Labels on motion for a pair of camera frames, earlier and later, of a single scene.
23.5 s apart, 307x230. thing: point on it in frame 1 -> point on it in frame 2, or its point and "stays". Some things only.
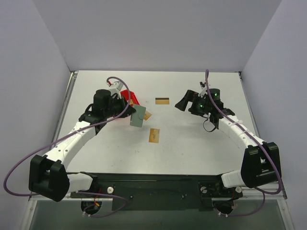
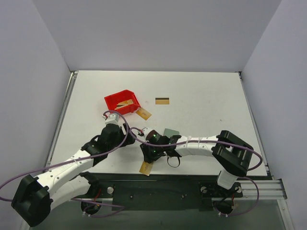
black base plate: (160, 191) stays
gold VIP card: (154, 135) -> (145, 168)
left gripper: (123, 105) -> (128, 138)
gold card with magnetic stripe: (162, 100) stays
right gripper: (192, 103) -> (147, 152)
